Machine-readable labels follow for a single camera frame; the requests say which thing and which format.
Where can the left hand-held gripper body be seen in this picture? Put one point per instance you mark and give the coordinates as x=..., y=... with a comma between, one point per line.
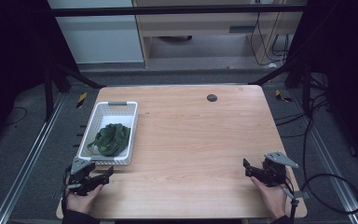
x=80, y=174

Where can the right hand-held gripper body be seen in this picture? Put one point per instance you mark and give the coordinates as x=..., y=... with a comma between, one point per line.
x=275, y=171

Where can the green leafy vegetable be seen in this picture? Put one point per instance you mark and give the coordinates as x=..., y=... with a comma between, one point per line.
x=112, y=140

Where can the white plastic basket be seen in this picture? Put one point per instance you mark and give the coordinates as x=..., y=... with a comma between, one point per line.
x=113, y=109

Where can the person's left hand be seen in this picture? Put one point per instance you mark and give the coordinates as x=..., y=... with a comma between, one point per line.
x=80, y=202

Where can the person's right hand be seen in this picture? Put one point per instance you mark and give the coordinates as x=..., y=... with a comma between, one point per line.
x=272, y=197

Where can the grey table grommet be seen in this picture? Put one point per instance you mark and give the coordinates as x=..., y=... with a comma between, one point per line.
x=212, y=98

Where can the yellow black tape strip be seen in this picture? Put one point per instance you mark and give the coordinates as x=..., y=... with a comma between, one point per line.
x=280, y=95
x=81, y=100

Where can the black metal stand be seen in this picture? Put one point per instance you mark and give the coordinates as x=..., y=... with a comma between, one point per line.
x=306, y=90
x=48, y=93

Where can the dark curtain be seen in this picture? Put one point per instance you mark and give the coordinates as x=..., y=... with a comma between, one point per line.
x=12, y=46
x=348, y=62

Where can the white cabinet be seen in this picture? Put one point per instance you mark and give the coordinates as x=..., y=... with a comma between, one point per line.
x=99, y=40

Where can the light wooden desk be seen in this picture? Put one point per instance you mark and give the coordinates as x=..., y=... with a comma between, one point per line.
x=199, y=26

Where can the aluminium floor rail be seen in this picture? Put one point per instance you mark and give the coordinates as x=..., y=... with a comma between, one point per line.
x=28, y=161
x=332, y=168

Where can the black horizontal frame bar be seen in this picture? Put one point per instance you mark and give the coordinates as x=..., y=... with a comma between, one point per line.
x=167, y=10

